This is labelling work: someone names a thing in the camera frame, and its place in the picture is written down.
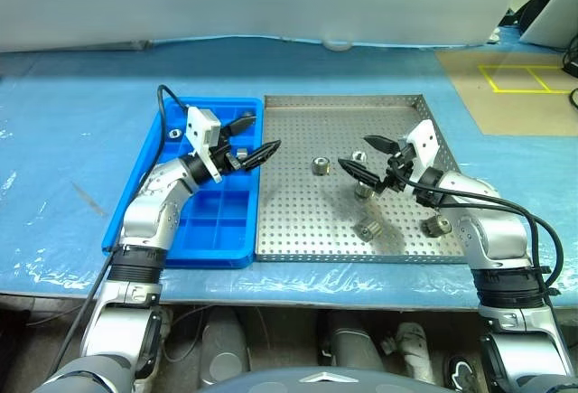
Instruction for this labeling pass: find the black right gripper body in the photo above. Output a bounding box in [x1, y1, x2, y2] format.
[382, 142, 419, 195]

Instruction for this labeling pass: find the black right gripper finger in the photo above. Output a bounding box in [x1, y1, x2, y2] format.
[362, 135, 401, 156]
[338, 159, 386, 194]

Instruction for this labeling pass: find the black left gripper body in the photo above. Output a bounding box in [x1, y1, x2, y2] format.
[210, 136, 247, 175]

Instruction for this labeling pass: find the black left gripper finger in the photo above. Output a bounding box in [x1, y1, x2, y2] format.
[237, 139, 283, 173]
[219, 115, 257, 138]

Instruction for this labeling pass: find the blue compartment tray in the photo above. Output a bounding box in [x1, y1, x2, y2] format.
[101, 97, 266, 270]

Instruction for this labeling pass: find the perforated metal tray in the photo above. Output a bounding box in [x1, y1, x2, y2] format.
[254, 93, 469, 264]

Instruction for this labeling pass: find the yellow floor tape marking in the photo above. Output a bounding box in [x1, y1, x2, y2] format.
[478, 65, 573, 95]

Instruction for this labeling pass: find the brown floor mat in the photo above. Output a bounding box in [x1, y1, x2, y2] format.
[435, 49, 578, 136]

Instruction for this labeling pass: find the blue plastic table cover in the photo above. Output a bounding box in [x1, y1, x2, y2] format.
[0, 33, 578, 308]

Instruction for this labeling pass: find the grey rounded shape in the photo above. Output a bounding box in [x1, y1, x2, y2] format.
[322, 311, 385, 371]
[198, 309, 249, 388]

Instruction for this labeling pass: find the white scuffed rounded shape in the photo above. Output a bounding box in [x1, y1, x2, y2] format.
[387, 323, 434, 385]

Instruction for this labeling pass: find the black white-outlined shape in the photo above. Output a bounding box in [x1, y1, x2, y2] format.
[444, 356, 475, 389]

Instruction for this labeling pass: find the white leaning board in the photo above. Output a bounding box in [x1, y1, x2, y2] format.
[518, 0, 578, 46]

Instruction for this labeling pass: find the grey robot torso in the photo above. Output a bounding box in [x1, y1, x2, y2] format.
[216, 365, 385, 393]

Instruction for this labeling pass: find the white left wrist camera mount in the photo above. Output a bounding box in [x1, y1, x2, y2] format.
[185, 106, 225, 184]

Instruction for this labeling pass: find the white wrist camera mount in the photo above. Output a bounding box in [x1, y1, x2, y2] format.
[399, 119, 442, 182]
[185, 106, 225, 184]

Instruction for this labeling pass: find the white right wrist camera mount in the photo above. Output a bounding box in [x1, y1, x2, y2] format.
[399, 119, 442, 182]

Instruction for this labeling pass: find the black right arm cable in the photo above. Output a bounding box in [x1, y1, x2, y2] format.
[392, 169, 565, 304]

